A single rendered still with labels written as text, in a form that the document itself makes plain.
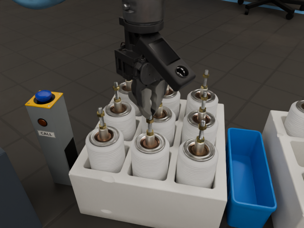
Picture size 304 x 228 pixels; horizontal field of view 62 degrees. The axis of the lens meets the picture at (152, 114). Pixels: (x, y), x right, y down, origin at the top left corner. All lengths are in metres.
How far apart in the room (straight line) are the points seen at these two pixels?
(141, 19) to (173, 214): 0.48
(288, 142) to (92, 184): 0.55
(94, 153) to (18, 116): 0.67
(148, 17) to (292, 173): 0.52
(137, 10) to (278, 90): 1.10
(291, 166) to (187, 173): 0.28
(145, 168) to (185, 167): 0.09
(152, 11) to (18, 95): 1.07
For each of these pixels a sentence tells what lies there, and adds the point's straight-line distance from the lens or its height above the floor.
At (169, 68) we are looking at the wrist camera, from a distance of 0.44.
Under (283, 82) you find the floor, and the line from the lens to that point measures 1.52.
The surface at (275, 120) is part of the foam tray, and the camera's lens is 0.90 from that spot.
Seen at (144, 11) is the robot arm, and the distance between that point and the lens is 0.44.
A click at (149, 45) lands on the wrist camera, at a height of 0.51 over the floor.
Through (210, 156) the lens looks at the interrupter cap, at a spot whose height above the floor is 0.25.
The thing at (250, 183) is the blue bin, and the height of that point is 0.00.
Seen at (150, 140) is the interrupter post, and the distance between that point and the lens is 0.61.
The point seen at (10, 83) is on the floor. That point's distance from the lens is 1.54.
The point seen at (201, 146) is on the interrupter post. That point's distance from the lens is 0.60.
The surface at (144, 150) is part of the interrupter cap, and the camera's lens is 0.60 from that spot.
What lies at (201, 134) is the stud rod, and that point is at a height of 0.30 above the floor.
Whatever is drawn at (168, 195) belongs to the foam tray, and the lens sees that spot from 0.64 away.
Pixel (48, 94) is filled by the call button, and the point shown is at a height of 0.33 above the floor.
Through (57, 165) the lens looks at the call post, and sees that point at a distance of 0.84.
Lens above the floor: 0.68
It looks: 37 degrees down
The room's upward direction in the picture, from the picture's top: straight up
